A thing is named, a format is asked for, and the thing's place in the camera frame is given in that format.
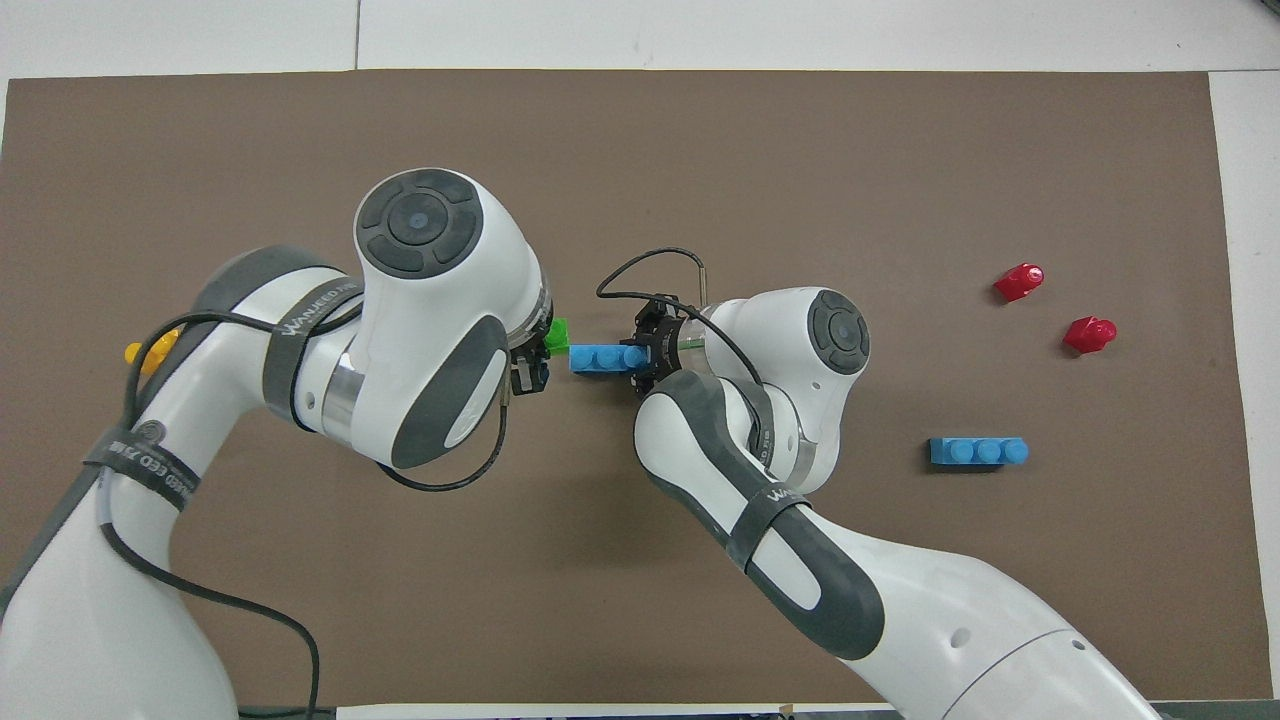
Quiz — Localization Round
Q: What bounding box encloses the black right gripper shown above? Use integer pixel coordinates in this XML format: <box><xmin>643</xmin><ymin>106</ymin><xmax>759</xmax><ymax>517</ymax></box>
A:
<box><xmin>632</xmin><ymin>295</ymin><xmax>706</xmax><ymax>399</ymax></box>

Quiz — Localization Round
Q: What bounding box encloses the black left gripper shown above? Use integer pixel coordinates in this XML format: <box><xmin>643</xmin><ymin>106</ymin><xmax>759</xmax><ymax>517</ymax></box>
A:
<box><xmin>508</xmin><ymin>338</ymin><xmax>552</xmax><ymax>397</ymax></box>

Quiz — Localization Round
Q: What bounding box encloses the blue three-stud toy block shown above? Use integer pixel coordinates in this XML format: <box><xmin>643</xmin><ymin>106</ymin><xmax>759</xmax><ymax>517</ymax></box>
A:
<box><xmin>930</xmin><ymin>437</ymin><xmax>1030</xmax><ymax>468</ymax></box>
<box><xmin>569</xmin><ymin>343</ymin><xmax>651</xmax><ymax>377</ymax></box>

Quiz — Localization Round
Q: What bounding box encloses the red one-stud toy block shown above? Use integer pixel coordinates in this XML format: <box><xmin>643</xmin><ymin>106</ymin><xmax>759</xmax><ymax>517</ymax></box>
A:
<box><xmin>994</xmin><ymin>263</ymin><xmax>1045</xmax><ymax>303</ymax></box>
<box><xmin>1063</xmin><ymin>317</ymin><xmax>1118</xmax><ymax>354</ymax></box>

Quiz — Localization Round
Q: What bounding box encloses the yellow two-stud toy block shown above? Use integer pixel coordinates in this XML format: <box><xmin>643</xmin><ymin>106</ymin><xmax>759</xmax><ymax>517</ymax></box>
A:
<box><xmin>124</xmin><ymin>328</ymin><xmax>183</xmax><ymax>376</ymax></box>

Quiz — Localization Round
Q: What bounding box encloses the brown paper table mat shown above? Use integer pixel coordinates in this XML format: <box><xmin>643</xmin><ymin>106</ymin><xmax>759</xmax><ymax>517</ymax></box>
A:
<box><xmin>0</xmin><ymin>68</ymin><xmax>1273</xmax><ymax>707</ymax></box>

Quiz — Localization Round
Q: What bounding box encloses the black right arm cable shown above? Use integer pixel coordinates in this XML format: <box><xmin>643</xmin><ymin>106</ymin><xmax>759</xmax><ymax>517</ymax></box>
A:
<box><xmin>596</xmin><ymin>247</ymin><xmax>766</xmax><ymax>386</ymax></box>

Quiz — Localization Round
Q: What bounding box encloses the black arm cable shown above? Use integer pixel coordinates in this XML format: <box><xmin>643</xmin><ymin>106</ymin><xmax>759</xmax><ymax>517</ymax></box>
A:
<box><xmin>596</xmin><ymin>247</ymin><xmax>766</xmax><ymax>386</ymax></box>
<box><xmin>100</xmin><ymin>300</ymin><xmax>511</xmax><ymax>720</ymax></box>

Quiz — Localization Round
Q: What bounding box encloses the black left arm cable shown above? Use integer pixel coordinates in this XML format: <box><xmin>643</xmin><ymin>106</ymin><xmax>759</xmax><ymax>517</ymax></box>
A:
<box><xmin>100</xmin><ymin>300</ymin><xmax>511</xmax><ymax>720</ymax></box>

